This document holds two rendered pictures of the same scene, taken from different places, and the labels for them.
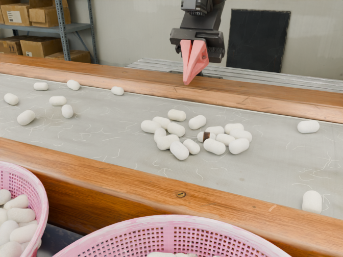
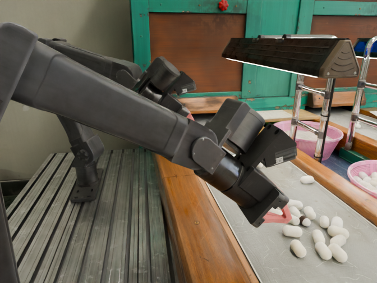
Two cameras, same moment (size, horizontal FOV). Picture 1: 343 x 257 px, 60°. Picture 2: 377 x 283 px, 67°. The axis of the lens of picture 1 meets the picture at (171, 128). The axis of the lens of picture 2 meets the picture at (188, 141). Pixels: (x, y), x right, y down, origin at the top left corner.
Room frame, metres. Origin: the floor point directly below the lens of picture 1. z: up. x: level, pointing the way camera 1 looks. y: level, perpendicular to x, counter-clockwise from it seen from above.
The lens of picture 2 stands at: (0.92, 0.23, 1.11)
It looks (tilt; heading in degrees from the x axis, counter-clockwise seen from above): 20 degrees down; 237
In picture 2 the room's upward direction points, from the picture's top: straight up
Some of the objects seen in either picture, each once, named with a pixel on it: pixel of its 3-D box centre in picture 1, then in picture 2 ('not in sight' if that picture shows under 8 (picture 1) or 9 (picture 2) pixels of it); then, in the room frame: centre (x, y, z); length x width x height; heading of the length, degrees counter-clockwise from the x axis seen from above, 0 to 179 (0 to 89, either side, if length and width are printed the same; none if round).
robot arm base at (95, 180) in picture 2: not in sight; (86, 173); (0.75, -0.62, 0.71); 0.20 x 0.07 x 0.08; 66
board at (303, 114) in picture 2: not in sight; (279, 115); (-0.14, -0.61, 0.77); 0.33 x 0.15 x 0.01; 158
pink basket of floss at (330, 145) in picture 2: not in sight; (304, 140); (-0.06, -0.41, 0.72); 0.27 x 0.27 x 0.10
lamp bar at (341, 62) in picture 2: not in sight; (267, 51); (0.26, -0.36, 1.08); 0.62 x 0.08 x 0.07; 68
